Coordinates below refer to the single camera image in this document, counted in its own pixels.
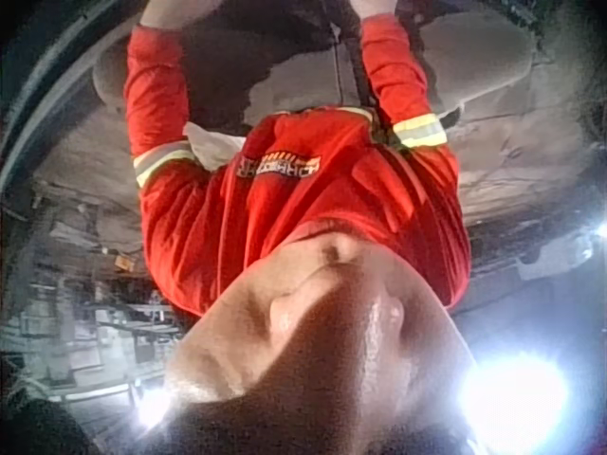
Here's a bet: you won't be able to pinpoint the black curved tyre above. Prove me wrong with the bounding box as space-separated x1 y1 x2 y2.
0 0 143 189

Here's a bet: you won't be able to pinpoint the cluttered workshop shelves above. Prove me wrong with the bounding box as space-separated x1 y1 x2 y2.
0 189 184 404

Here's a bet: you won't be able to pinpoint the black strap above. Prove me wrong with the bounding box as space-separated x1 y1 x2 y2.
349 28 378 111

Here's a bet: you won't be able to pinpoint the bright work lamp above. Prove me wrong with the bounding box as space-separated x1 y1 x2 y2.
457 348 573 449

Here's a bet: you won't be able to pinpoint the white cloth rag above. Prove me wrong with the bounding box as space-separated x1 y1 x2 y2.
182 120 248 173

